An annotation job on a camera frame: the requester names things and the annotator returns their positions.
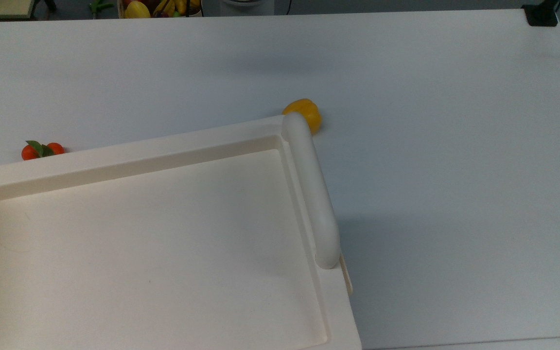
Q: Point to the yellow bell pepper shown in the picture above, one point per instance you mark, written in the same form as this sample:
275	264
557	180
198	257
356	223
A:
310	111

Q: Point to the basket of toy fruit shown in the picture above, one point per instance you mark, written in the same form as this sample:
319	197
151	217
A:
183	8

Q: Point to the yellow toy lemon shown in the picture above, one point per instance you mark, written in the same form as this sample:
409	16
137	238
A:
137	10

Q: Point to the green toy vegetable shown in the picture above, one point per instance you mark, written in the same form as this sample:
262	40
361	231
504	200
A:
99	6

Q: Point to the orange tomatoes with green leaves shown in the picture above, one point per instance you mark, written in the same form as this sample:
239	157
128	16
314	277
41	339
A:
29	153

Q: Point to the black corner table clamp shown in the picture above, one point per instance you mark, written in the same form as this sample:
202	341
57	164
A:
541	17

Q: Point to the beige wooden board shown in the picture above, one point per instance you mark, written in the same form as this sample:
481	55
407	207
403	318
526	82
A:
0	7

